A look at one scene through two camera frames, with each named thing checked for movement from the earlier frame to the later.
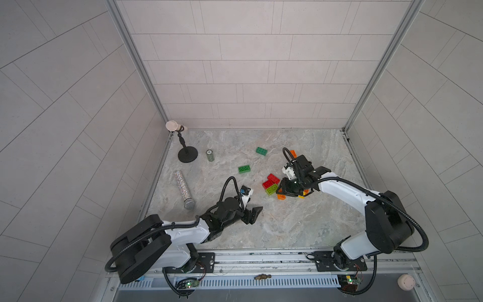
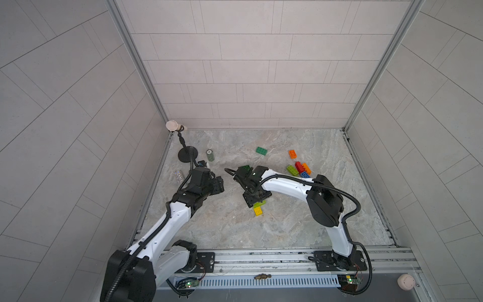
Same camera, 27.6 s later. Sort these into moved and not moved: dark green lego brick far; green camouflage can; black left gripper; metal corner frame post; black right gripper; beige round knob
Moved: black right gripper; black left gripper
Not moved: metal corner frame post; dark green lego brick far; beige round knob; green camouflage can
